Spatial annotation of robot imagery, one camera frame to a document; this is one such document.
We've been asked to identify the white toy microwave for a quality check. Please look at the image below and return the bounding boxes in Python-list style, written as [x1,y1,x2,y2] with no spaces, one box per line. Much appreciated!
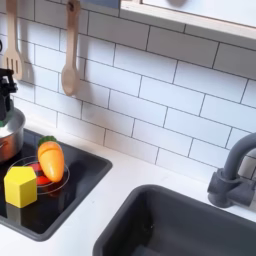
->
[141,0,256,29]

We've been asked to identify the wooden microwave shelf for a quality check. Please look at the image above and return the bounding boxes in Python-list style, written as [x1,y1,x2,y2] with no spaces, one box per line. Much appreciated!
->
[119,0,256,42]

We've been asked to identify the orange toy carrot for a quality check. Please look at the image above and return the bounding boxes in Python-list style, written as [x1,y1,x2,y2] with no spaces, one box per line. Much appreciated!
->
[36,135,66,184]

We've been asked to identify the wooden spoon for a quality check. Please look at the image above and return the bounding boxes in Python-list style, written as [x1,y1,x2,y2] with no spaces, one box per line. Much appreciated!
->
[60,0,81,97]

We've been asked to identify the slotted wooden spatula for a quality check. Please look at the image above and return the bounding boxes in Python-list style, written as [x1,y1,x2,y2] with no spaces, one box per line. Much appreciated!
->
[2,0,25,81]

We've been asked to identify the green block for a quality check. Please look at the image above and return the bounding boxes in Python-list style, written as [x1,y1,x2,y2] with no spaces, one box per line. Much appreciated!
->
[0,112,15,128]

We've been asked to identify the black toy stove top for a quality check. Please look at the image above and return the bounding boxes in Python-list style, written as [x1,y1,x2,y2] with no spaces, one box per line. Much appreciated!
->
[0,128,114,242]

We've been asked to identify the yellow block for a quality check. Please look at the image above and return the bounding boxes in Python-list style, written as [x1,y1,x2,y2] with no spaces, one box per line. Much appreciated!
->
[3,165,38,209]

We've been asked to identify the steel pot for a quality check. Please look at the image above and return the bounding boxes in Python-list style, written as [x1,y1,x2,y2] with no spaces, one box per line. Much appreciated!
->
[0,107,27,164]

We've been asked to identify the dark grey sink basin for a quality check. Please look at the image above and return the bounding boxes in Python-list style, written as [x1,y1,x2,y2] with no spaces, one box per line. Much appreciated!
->
[92,184,256,256]

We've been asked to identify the dark grey tap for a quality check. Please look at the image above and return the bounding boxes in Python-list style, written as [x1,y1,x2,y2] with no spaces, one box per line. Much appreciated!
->
[206,132,256,209]

